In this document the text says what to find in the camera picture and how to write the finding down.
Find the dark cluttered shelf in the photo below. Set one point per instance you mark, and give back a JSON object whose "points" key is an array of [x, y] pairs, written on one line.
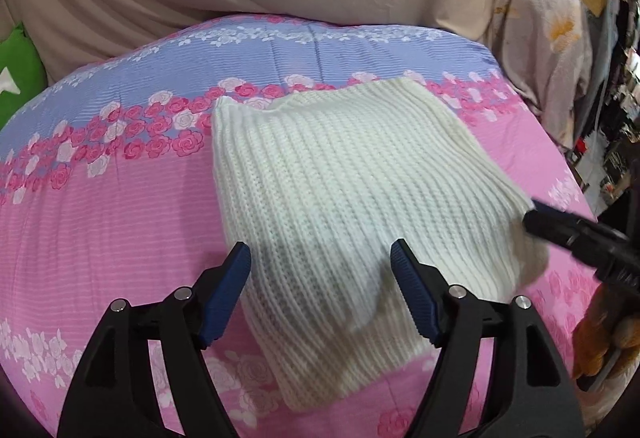
{"points": [[617, 93]]}

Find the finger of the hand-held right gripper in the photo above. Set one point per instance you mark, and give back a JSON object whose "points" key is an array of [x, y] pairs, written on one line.
{"points": [[550, 223]]}

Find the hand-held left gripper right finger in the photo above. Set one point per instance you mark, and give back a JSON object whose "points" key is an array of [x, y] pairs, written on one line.
{"points": [[415, 293]]}

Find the cream floral blanket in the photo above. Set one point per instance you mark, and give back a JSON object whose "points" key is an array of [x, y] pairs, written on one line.
{"points": [[540, 43]]}

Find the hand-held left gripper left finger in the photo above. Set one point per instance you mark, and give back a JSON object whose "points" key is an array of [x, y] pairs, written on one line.
{"points": [[225, 298]]}

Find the pink floral bedsheet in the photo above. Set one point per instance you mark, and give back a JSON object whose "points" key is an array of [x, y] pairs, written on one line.
{"points": [[125, 218]]}

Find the green pillow white stripe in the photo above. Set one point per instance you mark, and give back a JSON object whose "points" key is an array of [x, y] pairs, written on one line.
{"points": [[17, 68]]}

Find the white knit sweater red patch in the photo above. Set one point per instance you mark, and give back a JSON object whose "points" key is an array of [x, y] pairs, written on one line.
{"points": [[325, 198]]}

